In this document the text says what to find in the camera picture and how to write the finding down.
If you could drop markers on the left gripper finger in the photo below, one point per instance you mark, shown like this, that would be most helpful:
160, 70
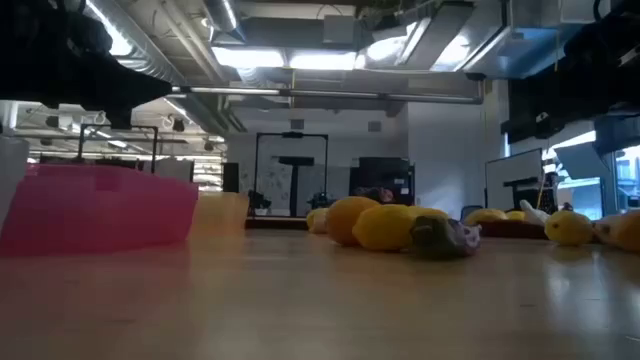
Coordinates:
145, 90

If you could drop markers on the white garlic bulb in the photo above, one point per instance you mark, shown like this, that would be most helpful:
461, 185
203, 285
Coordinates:
322, 227
606, 227
532, 212

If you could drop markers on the pale yellow lemon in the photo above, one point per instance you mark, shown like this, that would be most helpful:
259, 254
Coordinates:
485, 216

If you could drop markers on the red pepper green stem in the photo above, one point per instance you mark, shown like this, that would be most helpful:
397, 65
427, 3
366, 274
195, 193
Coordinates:
440, 239

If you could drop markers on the orange-yellow lemon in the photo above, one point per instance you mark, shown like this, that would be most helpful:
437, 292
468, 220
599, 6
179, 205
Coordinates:
347, 220

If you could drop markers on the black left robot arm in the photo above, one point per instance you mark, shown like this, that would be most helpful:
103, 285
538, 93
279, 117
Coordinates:
45, 45

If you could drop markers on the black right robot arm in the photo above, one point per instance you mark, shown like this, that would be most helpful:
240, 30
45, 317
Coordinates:
615, 40

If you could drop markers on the black background robot arm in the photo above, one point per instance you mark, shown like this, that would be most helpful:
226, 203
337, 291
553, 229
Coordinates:
257, 202
320, 200

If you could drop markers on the whiteboard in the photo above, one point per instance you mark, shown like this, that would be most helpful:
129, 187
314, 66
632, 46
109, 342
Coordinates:
514, 175

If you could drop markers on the ceiling light panel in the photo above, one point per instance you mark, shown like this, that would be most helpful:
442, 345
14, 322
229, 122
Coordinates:
322, 60
247, 57

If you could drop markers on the blue office chair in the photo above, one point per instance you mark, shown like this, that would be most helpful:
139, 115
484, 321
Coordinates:
471, 212

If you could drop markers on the clear plastic basket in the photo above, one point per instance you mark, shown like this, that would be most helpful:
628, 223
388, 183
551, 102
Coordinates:
12, 175

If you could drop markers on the black speaker box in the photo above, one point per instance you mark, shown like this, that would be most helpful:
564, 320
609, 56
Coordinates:
230, 177

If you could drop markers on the pink plastic basket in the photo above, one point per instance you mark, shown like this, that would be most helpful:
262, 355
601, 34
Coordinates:
100, 210

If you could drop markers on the orange plastic basket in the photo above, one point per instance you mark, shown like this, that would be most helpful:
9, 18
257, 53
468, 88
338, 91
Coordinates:
220, 215

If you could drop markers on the black cabinet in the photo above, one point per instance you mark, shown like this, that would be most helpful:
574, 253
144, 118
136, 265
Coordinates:
382, 175

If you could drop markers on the grey ceiling pipe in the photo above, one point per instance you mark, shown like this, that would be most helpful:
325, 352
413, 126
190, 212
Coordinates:
325, 93

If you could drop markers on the person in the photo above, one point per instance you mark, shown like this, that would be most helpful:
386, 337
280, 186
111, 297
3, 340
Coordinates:
372, 194

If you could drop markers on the silver round ventilation duct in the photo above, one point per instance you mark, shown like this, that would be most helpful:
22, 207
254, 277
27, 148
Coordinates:
150, 55

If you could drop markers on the silver rectangular ventilation duct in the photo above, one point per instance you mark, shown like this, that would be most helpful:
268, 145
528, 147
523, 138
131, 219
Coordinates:
435, 40

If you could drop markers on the black metal frame station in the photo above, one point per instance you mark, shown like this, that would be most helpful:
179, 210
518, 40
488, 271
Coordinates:
292, 135

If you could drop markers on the grey wall vent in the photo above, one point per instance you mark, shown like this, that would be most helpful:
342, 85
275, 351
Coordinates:
374, 126
297, 124

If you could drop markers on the black metal table frame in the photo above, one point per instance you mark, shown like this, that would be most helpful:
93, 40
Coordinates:
275, 223

